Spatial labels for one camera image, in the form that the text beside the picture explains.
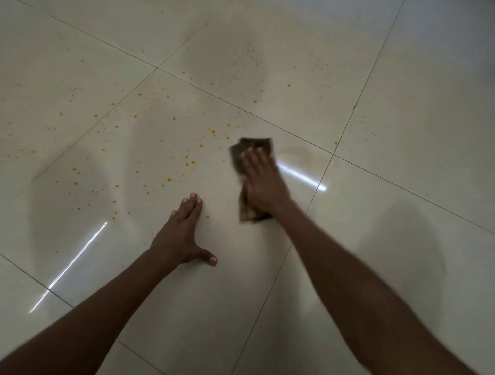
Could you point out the person's left hand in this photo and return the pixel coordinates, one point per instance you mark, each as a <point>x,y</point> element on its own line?
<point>181,239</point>

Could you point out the person's right hand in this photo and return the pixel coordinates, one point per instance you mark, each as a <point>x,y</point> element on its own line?
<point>265,185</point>

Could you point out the person's left middle finger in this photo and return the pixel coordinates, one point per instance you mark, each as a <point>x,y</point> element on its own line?
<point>192,210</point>

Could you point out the person's left little finger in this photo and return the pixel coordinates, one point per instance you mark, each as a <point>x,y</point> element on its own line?
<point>174,220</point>

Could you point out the person's left thumb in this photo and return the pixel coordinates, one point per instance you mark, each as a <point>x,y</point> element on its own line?
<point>207,258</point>

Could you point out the person's right fingers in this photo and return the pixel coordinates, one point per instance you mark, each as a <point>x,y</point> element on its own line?
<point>257,164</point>

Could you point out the brown cleaning cloth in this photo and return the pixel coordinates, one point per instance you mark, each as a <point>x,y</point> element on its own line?
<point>247,210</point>

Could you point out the person's left forearm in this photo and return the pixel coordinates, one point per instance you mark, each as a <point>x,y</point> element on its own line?
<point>89,320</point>

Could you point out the person's right forearm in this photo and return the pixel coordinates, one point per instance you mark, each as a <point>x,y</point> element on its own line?
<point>348,286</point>

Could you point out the scatter of orange spill drops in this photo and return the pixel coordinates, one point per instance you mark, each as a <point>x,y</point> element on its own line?
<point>169,179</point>

